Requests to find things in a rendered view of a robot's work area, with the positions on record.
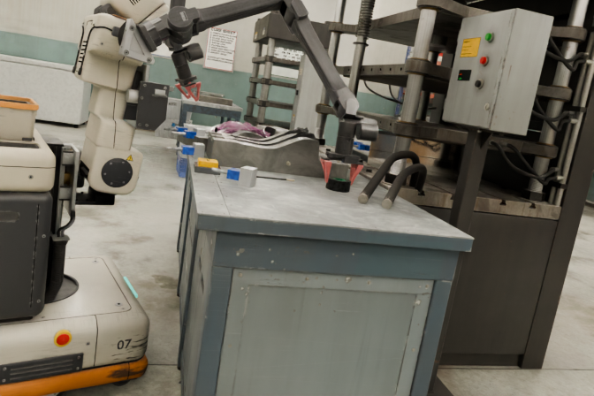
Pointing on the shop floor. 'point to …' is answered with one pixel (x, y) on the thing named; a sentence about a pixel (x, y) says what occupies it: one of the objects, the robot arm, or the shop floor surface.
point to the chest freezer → (47, 88)
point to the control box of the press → (489, 108)
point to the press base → (496, 287)
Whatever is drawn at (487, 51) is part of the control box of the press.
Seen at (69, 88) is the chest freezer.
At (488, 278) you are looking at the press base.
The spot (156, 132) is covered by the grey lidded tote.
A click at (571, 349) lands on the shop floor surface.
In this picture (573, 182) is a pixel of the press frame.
